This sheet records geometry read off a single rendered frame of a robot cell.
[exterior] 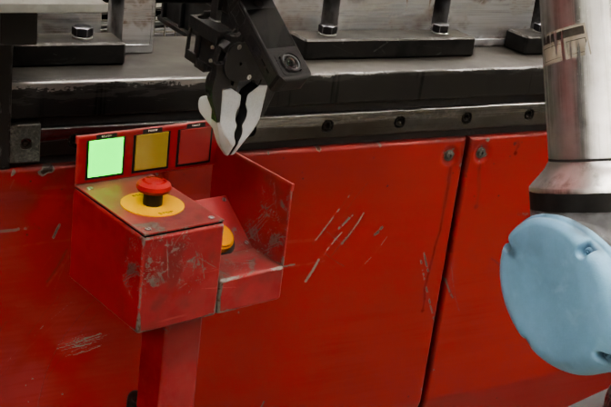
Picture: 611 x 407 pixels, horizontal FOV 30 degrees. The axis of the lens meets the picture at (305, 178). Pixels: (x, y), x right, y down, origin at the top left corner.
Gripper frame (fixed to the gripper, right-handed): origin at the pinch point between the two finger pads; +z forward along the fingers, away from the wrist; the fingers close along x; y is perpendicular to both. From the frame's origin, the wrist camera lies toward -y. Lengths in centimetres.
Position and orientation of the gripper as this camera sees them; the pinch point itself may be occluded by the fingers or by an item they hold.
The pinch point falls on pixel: (233, 147)
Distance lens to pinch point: 132.2
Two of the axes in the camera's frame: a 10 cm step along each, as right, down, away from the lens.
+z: -1.7, 9.0, 4.1
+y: -6.0, -4.2, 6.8
